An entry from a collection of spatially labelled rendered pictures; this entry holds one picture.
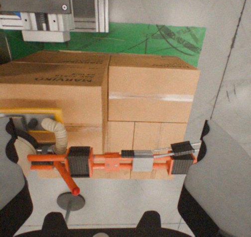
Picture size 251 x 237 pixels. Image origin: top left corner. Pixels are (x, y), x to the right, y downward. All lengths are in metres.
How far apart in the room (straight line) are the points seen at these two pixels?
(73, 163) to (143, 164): 0.23
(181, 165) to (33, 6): 0.68
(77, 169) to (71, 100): 0.30
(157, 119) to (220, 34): 0.99
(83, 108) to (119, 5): 1.07
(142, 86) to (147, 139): 0.44
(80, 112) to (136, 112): 0.54
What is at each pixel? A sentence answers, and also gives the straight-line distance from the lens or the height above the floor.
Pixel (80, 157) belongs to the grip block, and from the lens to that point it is 0.60.
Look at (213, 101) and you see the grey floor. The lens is 2.05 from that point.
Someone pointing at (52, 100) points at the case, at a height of 0.94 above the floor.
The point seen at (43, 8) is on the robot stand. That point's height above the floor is 1.04.
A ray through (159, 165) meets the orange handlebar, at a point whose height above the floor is 1.19.
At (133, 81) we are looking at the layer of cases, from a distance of 1.14.
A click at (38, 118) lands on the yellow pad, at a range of 0.70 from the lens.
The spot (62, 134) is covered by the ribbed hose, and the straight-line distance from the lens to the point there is 0.64.
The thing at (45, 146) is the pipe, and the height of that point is 1.13.
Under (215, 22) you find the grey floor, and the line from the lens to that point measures 1.83.
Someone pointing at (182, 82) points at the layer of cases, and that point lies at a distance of 1.22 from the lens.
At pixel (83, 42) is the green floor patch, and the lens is 1.67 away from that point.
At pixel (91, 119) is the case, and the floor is 0.94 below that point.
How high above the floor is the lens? 1.63
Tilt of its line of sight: 63 degrees down
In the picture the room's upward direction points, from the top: 176 degrees clockwise
